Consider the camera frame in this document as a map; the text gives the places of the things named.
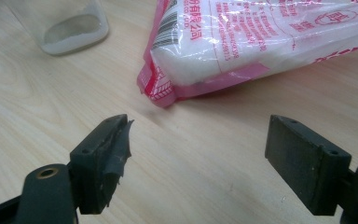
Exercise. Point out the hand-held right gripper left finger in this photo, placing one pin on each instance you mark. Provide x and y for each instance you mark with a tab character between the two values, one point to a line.
96	168

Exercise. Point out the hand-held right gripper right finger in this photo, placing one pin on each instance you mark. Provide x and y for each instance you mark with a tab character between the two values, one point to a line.
304	161

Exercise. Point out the white mug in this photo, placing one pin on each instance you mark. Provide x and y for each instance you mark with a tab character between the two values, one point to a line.
71	34

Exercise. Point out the pink and white sugar bag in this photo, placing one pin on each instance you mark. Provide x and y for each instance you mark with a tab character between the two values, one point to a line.
230	37

